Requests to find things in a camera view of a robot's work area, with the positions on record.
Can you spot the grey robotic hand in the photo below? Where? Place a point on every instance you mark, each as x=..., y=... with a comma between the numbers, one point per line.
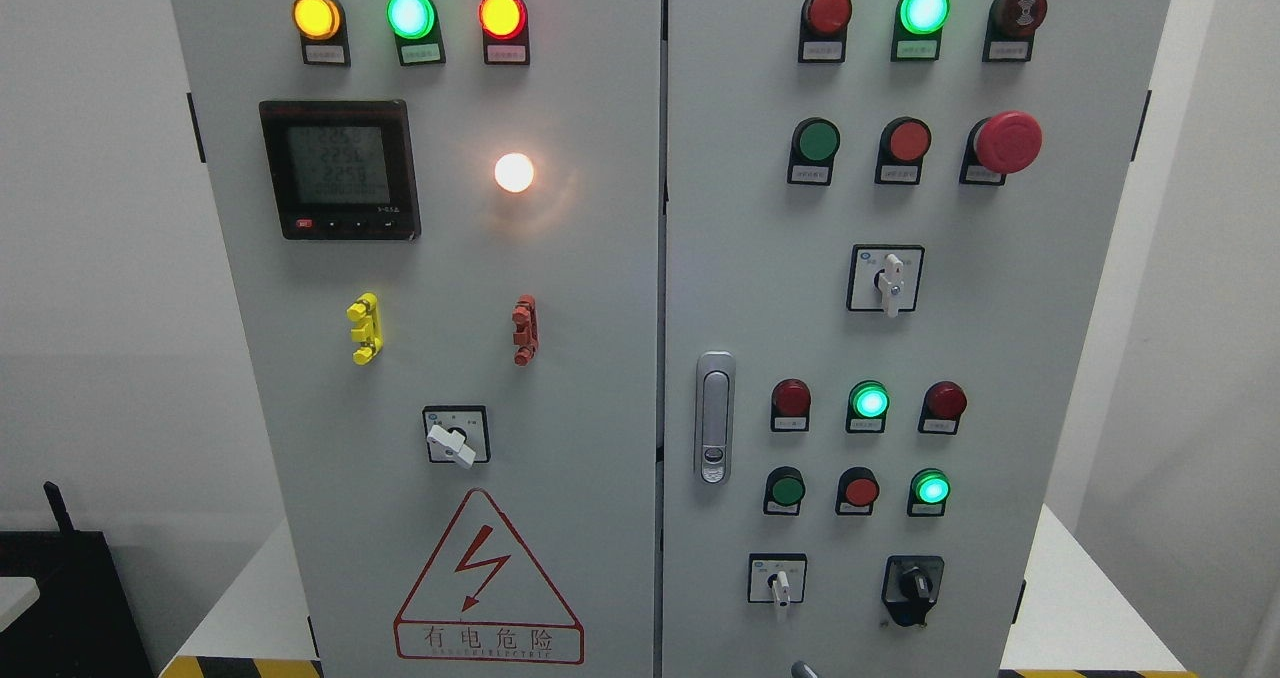
x=802, y=670

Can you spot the silver door handle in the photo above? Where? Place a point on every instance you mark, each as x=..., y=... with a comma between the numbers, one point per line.
x=713, y=424

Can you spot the right grey cabinet door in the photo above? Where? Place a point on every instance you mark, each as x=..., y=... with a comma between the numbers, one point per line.
x=760, y=268

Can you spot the grey cabinet door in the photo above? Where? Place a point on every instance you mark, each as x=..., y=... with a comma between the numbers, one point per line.
x=572, y=434
x=760, y=268

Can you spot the left grey cabinet door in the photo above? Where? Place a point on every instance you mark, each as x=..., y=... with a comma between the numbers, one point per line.
x=572, y=434

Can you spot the green push button lower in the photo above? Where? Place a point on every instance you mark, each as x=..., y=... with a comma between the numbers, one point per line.
x=784, y=492

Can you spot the green push button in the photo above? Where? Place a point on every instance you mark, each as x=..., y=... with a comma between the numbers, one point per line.
x=813, y=147
x=784, y=492

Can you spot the red push button lower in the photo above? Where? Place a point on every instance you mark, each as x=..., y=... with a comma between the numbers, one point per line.
x=857, y=492

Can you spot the red push button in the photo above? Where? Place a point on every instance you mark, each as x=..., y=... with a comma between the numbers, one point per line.
x=857, y=492
x=902, y=145

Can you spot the green lit button lower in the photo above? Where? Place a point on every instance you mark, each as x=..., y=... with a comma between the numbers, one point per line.
x=928, y=493

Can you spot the dark red indicator middle left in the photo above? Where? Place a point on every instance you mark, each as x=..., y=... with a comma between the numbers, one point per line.
x=791, y=404

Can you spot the dark red indicator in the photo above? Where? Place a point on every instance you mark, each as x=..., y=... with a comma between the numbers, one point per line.
x=791, y=404
x=943, y=406

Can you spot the green lit indicator middle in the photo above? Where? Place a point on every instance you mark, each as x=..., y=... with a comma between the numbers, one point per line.
x=867, y=407

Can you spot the green lit indicator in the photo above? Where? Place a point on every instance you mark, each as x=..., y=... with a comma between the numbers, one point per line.
x=867, y=407
x=917, y=29

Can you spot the dark red indicator middle right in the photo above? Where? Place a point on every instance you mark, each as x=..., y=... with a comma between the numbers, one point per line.
x=943, y=406

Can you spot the red electric hazard warning sticker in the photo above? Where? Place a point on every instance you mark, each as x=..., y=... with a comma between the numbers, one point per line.
x=482, y=596

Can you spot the red terminal clip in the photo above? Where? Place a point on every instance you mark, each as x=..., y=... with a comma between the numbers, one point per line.
x=525, y=334

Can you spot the green push button upper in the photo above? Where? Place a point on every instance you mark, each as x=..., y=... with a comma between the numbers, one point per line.
x=813, y=147

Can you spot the red push button upper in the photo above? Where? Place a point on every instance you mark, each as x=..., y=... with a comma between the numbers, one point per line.
x=902, y=145

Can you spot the yellow terminal clip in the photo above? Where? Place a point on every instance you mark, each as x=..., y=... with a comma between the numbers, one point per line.
x=365, y=332

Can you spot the red emergency stop button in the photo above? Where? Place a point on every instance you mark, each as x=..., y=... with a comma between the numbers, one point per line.
x=1000, y=145

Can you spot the white lit indicator light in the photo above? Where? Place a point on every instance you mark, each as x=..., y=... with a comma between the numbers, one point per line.
x=514, y=172

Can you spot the red indicator light top right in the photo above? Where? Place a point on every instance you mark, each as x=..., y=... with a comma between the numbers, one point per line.
x=822, y=35

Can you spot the green lit indicator top right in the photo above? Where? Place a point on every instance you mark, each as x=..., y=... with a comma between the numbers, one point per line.
x=917, y=29

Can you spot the black digital power meter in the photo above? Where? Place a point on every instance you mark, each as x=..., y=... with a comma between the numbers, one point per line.
x=342, y=169

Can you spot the dark red buzzer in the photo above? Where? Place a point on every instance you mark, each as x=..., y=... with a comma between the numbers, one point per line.
x=1011, y=30

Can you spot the red lit indicator light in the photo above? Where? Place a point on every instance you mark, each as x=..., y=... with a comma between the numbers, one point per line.
x=505, y=26

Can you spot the black box with antenna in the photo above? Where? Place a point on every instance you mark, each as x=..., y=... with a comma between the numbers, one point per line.
x=81, y=624

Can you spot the green indicator light top left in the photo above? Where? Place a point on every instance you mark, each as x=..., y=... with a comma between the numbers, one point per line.
x=416, y=28

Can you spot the yellow indicator light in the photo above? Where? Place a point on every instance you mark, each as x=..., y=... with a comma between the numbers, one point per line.
x=322, y=26

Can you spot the white selector switch lower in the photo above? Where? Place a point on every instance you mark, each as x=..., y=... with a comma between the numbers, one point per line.
x=777, y=579

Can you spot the white selector switch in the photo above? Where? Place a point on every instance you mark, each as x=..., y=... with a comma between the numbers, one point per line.
x=777, y=579
x=884, y=278

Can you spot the black rotary knob switch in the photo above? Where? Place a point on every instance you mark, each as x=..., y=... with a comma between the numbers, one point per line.
x=911, y=587

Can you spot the white selector switch upper right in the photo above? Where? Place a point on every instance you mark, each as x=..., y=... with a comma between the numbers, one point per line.
x=884, y=278

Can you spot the white selector switch left door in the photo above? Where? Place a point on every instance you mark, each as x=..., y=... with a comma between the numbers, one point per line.
x=457, y=434

